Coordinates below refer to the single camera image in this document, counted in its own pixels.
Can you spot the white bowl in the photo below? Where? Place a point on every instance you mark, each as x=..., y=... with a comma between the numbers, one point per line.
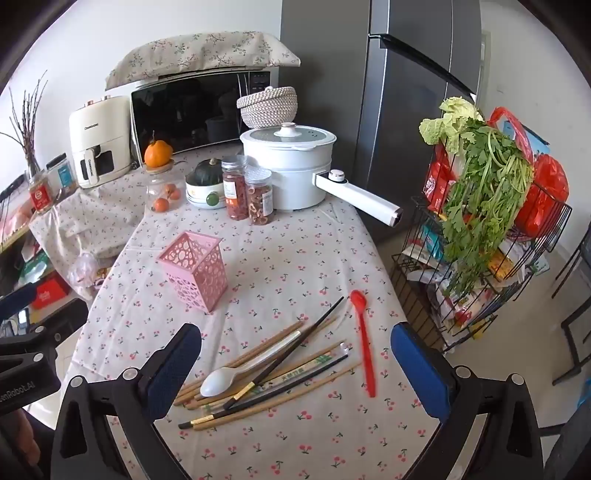
x=198, y=196

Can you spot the dry twigs in vase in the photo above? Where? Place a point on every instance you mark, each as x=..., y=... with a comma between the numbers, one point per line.
x=30, y=134

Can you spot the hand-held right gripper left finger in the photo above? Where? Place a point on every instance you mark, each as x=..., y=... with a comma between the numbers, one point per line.
x=173, y=369

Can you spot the glass jar with wooden lid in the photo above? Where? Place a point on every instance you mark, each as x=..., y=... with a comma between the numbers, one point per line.
x=154, y=184

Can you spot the black chopstick with gold band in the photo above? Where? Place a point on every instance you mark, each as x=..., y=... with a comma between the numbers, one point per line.
x=295, y=342
x=286, y=381

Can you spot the woven lidded basket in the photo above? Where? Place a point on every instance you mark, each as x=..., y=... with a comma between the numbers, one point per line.
x=268, y=106

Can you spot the wooden chopstick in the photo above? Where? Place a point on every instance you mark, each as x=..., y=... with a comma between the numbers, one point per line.
x=281, y=333
x=319, y=328
x=330, y=349
x=304, y=390
x=258, y=350

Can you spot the jar with red label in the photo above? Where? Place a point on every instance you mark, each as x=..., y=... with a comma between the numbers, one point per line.
x=41, y=194

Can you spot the black microwave oven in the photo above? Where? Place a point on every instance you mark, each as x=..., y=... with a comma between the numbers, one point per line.
x=184, y=110

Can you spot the pink perforated utensil holder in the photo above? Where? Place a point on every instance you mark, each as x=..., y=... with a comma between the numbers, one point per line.
x=203, y=277

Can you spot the blue and white packet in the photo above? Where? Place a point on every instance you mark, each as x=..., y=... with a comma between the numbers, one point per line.
x=431, y=242

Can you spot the red plastic spoon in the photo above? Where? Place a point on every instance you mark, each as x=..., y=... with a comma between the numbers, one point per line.
x=364, y=341

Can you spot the grey refrigerator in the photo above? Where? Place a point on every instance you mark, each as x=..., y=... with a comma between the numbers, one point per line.
x=406, y=115

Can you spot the white plastic spoon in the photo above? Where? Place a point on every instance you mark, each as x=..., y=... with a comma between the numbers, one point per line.
x=217, y=381

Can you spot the white electric pot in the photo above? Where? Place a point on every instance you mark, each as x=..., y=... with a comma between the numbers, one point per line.
x=286, y=180

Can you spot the red snack packet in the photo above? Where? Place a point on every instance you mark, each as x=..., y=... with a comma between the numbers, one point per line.
x=438, y=180

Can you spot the green packet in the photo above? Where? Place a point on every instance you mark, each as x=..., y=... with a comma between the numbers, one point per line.
x=32, y=270

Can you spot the orange fruit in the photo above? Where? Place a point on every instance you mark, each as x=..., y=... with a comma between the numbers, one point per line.
x=158, y=154

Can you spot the blue bag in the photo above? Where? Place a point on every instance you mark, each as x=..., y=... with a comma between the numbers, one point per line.
x=538, y=141

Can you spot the dark green pumpkin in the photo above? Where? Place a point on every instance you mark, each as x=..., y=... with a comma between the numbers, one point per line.
x=210, y=171

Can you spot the plastic bag of snacks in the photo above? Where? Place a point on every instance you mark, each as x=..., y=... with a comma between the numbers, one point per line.
x=85, y=272

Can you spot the red box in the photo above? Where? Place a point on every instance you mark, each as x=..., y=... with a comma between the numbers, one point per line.
x=48, y=293

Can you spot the small tangerine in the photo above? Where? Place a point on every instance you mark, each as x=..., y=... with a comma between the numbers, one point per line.
x=160, y=204

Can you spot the clear jar of dried slices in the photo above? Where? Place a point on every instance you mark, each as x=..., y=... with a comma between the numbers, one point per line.
x=259, y=201

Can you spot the clear jar of red berries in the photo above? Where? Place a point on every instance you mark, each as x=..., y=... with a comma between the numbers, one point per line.
x=234, y=194

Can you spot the red plastic bag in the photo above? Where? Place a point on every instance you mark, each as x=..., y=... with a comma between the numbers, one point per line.
x=545, y=184

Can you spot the paper-wrapped chopsticks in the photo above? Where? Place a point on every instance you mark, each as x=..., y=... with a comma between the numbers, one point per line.
x=300, y=368

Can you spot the cherry print tablecloth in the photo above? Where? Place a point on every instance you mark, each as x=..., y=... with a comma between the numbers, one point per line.
x=277, y=258

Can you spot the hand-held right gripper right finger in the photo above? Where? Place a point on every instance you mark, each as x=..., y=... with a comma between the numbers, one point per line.
x=419, y=371

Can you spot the black chair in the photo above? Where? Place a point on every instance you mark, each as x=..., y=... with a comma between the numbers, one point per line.
x=577, y=318

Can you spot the floral microwave cover cloth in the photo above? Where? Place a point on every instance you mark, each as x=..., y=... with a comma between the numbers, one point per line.
x=198, y=55

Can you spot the cilantro bunch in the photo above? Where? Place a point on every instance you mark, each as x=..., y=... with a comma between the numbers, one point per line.
x=485, y=194

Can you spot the napa cabbage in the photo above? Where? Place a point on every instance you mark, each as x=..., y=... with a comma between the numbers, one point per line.
x=450, y=120

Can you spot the small floral side cloth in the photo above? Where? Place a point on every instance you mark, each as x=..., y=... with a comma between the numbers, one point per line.
x=92, y=217

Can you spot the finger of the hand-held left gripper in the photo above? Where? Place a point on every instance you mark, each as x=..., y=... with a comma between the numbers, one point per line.
x=62, y=318
x=18, y=296

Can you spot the green lime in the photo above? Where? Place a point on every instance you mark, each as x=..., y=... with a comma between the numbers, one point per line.
x=212, y=199

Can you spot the cream air fryer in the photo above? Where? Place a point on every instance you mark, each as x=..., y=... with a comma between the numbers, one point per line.
x=99, y=134

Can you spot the small blue label box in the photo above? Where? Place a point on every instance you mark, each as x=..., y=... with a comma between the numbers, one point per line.
x=65, y=177

